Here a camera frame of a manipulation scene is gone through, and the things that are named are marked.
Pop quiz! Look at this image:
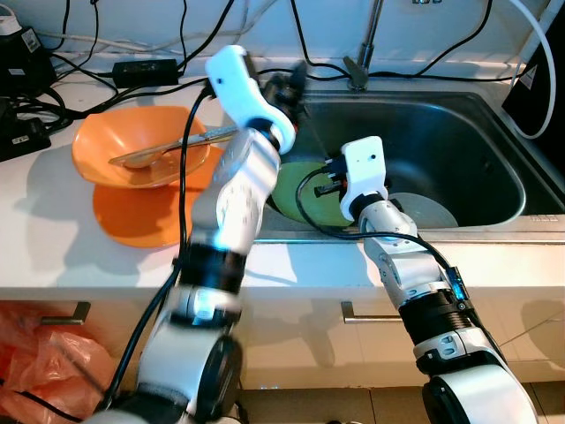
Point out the green round plate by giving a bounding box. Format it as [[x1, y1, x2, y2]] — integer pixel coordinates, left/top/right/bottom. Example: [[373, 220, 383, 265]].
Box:
[[268, 161, 356, 230]]

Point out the wooden chopstick with silver end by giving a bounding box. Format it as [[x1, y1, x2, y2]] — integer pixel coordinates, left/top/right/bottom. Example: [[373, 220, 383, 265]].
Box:
[[132, 129, 240, 169], [109, 128, 240, 169]]

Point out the orange bowl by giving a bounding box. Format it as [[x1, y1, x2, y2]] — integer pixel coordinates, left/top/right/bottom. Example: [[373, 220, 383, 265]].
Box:
[[71, 105, 236, 190]]

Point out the orange round plate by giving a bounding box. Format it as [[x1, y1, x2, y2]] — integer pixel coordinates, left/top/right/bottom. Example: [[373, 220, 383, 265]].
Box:
[[92, 168, 226, 249]]

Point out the white kitchen cabinet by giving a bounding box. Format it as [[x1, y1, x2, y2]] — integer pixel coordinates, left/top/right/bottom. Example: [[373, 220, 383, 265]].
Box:
[[0, 291, 565, 394]]

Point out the metal sink faucet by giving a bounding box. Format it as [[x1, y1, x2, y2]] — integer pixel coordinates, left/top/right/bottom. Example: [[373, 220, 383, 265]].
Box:
[[343, 0, 386, 92]]

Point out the stainless steel sink basin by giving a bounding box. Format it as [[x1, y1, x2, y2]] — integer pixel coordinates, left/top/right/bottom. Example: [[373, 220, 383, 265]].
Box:
[[252, 84, 565, 245]]

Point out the black power adapter brick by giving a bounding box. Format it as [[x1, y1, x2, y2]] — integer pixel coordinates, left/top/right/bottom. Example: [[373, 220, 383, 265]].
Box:
[[111, 57, 181, 88]]

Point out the black countertop appliance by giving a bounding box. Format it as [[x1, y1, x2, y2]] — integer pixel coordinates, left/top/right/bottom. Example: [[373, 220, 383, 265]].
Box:
[[502, 16, 565, 139]]

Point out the black charger box with label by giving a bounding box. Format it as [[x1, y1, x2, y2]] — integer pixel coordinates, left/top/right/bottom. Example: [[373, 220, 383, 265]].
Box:
[[0, 19, 59, 99]]

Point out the black power strip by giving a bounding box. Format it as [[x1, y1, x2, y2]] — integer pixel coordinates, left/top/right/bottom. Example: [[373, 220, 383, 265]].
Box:
[[0, 113, 53, 163]]

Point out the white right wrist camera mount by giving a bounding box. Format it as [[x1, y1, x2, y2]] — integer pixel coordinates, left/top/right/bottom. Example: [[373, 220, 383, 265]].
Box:
[[340, 136, 390, 219]]

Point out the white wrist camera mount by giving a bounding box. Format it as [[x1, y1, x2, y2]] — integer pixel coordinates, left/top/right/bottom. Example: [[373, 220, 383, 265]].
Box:
[[340, 136, 390, 219], [205, 46, 297, 153]]

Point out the black power cable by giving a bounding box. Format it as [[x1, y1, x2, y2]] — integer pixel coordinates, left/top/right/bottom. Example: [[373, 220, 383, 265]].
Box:
[[290, 0, 352, 72], [411, 0, 495, 79], [177, 64, 513, 89]]

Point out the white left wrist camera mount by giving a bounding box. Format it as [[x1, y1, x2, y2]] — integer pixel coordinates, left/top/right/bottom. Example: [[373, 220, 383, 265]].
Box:
[[205, 46, 297, 153]]

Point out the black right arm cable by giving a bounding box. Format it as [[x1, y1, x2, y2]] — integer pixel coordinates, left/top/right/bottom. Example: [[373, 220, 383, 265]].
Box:
[[296, 166, 464, 306]]

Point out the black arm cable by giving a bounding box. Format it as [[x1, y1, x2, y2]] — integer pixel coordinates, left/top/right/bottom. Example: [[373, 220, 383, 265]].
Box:
[[296, 166, 464, 306], [106, 79, 217, 412]]

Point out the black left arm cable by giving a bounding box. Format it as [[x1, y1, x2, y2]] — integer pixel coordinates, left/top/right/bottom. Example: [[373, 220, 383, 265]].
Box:
[[106, 79, 217, 412]]

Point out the long metal drawer handle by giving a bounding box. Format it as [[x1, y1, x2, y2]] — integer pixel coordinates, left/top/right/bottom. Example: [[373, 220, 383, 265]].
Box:
[[341, 299, 409, 324]]

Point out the white flexible hose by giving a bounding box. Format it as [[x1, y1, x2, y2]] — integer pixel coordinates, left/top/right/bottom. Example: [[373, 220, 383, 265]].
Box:
[[507, 0, 559, 141]]

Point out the short metal drawer handle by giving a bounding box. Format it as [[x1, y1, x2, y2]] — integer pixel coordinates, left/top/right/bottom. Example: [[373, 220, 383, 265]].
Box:
[[39, 302, 92, 327]]

